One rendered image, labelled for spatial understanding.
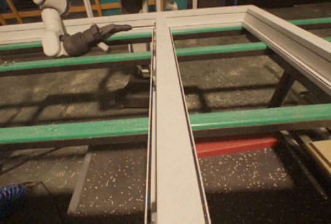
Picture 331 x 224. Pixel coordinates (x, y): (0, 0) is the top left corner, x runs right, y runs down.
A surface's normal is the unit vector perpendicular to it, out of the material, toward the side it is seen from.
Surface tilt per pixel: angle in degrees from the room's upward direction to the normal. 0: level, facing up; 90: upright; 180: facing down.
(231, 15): 90
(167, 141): 0
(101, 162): 0
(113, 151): 0
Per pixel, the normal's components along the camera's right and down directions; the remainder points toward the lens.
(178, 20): 0.01, 0.64
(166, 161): -0.07, -0.77
